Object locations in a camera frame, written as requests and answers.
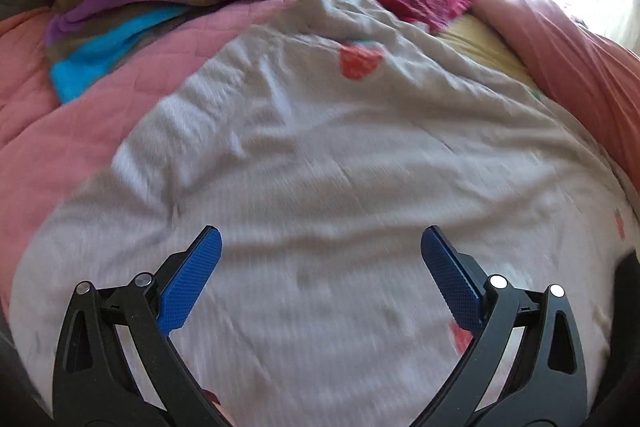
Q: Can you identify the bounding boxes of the black long sleeve shirt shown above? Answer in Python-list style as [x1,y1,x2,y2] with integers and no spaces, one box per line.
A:
[585,253,640,427]

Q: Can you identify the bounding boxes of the left hand fingers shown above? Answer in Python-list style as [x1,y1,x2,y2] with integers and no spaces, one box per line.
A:
[203,389,234,426]

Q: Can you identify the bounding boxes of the pink quilted bedspread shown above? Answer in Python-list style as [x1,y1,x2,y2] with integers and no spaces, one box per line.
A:
[1,0,293,310]

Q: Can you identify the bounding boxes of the salmon pink duvet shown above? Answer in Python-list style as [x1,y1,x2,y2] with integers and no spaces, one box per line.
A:
[472,0,639,186]

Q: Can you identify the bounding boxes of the pink strawberry bear quilt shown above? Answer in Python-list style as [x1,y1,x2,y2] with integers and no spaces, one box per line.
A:
[10,0,639,426]

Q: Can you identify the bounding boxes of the yellow bed sheet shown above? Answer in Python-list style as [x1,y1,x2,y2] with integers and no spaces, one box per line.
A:
[436,14,537,89]

